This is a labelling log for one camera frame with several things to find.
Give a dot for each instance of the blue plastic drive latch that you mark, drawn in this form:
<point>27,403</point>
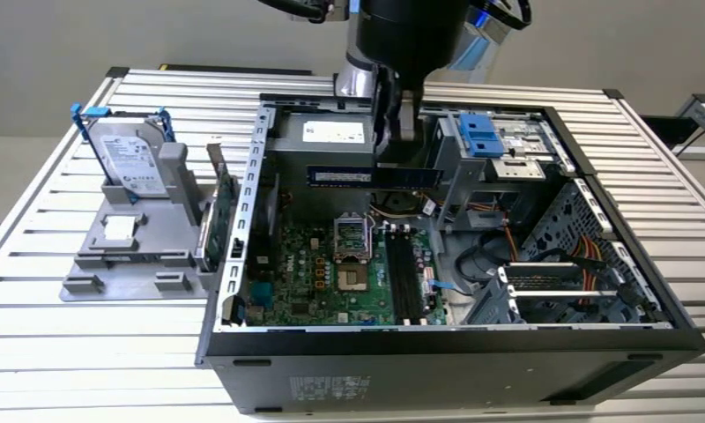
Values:
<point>479,132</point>

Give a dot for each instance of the silver CPU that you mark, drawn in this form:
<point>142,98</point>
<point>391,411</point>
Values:
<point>119,227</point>

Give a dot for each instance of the green motherboard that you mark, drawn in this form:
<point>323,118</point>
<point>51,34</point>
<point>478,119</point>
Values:
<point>306,282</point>

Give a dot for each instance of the grey power supply unit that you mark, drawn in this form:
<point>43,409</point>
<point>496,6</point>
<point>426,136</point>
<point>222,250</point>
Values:
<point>323,198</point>

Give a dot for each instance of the hard disk in blue carrier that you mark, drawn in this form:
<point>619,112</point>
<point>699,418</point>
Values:
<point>130,154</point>

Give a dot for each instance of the metal disk bay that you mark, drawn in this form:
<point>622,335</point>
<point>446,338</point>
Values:
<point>550,293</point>

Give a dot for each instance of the dark blue RAM stick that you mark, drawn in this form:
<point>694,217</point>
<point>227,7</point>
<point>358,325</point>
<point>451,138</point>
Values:
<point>340,177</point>

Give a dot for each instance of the CPU socket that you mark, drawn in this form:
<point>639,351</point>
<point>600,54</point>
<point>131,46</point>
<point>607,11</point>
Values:
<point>352,277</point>

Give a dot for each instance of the black rectangular block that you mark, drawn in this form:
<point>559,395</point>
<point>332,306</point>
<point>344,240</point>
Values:
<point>667,130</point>

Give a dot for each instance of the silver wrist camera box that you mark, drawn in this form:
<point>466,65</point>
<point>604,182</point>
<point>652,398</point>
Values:
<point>491,33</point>

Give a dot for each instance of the blue expansion slot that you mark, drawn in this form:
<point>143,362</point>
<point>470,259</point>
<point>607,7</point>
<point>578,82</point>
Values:
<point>260,295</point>

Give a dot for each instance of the grey plastic parts rack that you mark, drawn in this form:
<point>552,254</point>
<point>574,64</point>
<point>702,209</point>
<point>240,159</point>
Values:
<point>159,229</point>

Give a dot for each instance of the green graphics card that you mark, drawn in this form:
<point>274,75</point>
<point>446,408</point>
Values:
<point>223,207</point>

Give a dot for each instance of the metal drive cage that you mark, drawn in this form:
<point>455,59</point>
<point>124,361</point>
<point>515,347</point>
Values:
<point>506,172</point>

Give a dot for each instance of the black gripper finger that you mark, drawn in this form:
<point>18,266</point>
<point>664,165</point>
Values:
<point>391,114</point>

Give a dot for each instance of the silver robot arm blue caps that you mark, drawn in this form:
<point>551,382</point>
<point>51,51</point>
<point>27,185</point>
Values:
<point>352,81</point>

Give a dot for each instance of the black expansion slot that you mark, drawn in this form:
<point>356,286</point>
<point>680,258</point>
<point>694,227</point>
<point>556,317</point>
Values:
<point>263,247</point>

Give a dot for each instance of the black open PC case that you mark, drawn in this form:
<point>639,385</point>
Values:
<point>447,374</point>

